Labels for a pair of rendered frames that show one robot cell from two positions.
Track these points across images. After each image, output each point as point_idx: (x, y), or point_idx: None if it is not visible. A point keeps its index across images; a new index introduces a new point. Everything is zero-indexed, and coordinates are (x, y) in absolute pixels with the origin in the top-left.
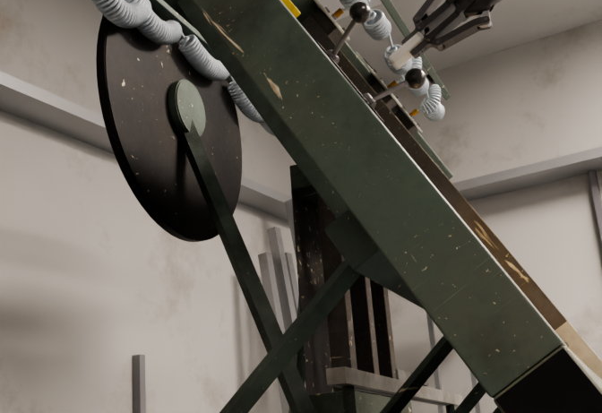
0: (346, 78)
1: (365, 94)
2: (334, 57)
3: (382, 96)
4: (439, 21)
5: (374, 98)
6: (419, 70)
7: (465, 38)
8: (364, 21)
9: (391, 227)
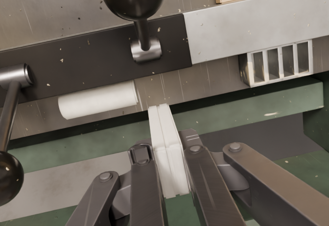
0: (99, 86)
1: (138, 62)
2: (31, 86)
3: (149, 39)
4: (163, 214)
5: (149, 49)
6: (137, 9)
7: (318, 194)
8: (21, 167)
9: None
